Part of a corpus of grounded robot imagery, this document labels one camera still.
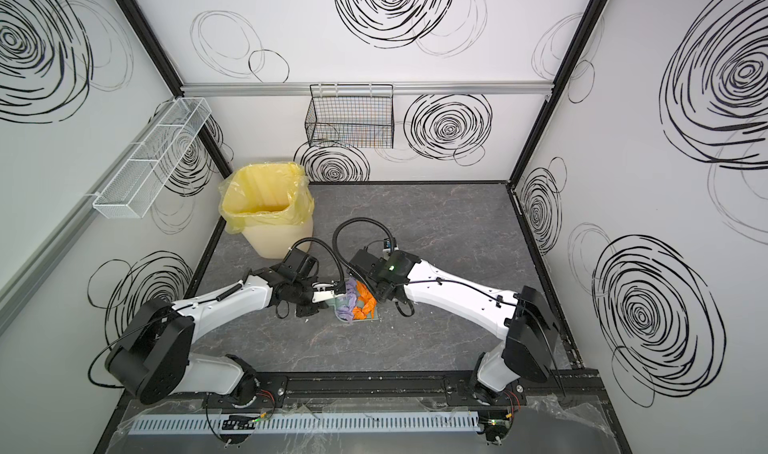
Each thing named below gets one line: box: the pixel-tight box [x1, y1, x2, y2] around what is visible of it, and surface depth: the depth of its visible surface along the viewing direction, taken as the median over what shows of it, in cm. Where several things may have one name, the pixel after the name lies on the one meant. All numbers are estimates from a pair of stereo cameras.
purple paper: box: [336, 277, 358, 324], surface depth 88 cm
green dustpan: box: [325, 278, 379, 323], surface depth 88 cm
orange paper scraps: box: [352, 280, 377, 320], surface depth 87 cm
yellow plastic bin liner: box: [218, 162, 315, 234], surface depth 88 cm
